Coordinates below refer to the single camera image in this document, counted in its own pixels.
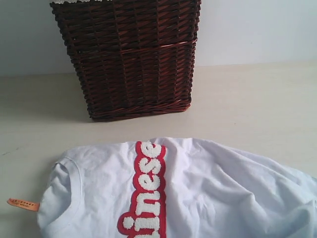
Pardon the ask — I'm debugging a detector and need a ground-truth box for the orange shirt neck tag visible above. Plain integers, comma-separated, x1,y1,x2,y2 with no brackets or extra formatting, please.
6,198,40,212

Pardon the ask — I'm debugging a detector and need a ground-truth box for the white shirt with red trim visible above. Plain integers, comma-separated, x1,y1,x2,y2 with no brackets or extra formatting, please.
38,138,317,238

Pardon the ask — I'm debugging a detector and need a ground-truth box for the dark brown wicker basket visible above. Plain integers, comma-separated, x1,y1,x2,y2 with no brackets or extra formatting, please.
50,0,201,121

